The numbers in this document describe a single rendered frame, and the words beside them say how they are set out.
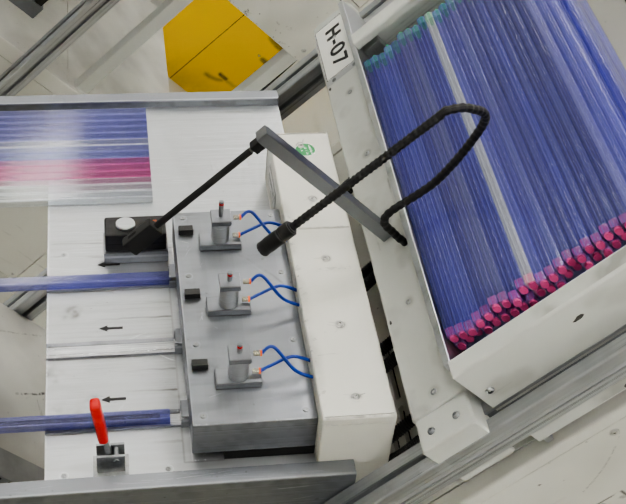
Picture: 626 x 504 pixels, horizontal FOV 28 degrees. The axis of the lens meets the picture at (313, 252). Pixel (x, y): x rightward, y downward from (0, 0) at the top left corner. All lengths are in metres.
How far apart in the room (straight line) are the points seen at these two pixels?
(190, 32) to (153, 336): 3.29
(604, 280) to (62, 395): 0.62
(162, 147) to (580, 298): 0.75
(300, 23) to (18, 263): 0.92
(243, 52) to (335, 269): 3.35
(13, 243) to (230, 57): 1.94
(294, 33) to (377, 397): 1.48
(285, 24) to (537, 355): 1.57
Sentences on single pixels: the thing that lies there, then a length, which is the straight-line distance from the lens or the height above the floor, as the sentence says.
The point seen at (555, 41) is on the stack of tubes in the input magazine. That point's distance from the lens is 1.45.
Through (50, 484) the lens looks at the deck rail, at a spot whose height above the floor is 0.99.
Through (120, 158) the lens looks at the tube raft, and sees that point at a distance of 1.73.
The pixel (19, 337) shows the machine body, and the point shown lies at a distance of 2.11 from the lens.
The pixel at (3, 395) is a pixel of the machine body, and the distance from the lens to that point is 2.00.
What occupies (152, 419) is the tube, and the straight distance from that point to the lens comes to 1.40.
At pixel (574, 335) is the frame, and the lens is 1.25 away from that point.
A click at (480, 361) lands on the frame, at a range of 1.24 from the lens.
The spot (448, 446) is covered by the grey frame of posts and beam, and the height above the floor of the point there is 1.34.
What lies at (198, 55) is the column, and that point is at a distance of 4.79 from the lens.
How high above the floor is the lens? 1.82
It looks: 22 degrees down
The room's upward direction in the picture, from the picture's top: 54 degrees clockwise
